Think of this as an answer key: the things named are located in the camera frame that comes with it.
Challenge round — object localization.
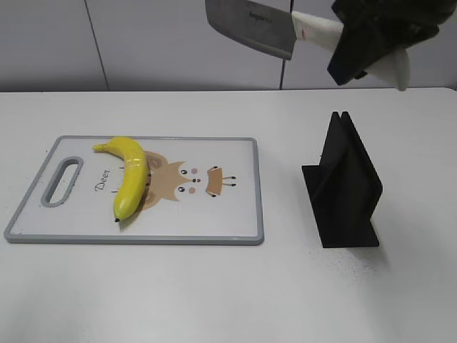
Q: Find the black knife stand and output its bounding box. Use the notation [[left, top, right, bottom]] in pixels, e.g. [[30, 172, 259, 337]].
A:
[[301, 111, 383, 248]]

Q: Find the white handled cleaver knife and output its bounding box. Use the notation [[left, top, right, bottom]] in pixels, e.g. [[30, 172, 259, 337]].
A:
[[205, 1, 410, 91]]

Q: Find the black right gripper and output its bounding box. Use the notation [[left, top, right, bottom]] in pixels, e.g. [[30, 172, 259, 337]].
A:
[[327, 0, 456, 86]]

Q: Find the grey rimmed deer cutting board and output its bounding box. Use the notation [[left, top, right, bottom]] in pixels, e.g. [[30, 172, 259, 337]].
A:
[[4, 136, 264, 246]]

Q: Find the yellow plastic banana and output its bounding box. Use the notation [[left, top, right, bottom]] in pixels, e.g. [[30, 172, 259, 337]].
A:
[[93, 136, 149, 222]]

